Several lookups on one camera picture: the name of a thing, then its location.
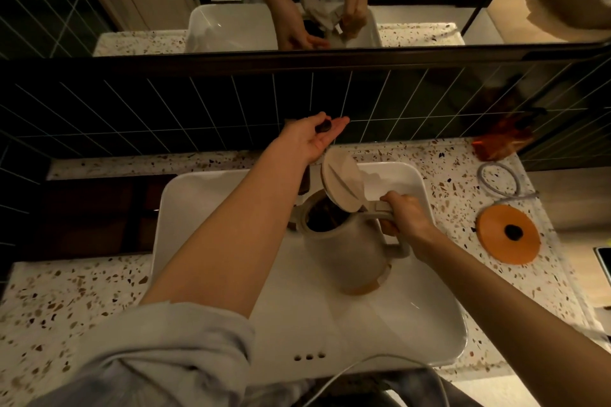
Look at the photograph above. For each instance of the orange round kettle base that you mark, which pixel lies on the orange round kettle base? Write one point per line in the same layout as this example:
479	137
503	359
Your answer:
508	235

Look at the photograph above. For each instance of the orange plastic packet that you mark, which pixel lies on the orange plastic packet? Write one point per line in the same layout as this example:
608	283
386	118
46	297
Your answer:
506	137

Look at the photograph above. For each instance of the person's left forearm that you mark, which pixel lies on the person's left forearm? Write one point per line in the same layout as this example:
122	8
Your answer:
234	230

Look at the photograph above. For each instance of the person's right thumb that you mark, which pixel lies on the person's right thumb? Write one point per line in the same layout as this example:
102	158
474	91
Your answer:
392	197

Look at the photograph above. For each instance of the beige electric kettle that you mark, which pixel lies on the beige electric kettle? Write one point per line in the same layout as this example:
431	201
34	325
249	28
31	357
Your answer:
343	249

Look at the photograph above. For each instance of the smartphone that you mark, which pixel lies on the smartphone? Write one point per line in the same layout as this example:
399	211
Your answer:
604	266

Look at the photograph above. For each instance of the person's left hand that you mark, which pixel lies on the person's left hand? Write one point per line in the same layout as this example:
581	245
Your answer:
300	137

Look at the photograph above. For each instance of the white sink basin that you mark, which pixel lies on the white sink basin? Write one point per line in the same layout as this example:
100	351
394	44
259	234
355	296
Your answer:
296	325

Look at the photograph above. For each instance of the dark trousers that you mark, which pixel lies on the dark trousers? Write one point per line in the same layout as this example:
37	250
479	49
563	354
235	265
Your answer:
410	392

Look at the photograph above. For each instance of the person's right hand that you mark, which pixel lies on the person's right hand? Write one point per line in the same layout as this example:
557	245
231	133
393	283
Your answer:
411	223

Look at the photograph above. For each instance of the grey shirt sleeve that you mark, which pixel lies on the grey shirt sleeve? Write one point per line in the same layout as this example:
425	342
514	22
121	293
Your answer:
157	359

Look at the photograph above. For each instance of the person's right forearm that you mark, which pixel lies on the person's right forearm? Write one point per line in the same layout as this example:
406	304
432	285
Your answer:
506	316

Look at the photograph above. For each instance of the person's left thumb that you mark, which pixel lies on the person's left thumb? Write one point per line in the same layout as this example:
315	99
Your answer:
317	117

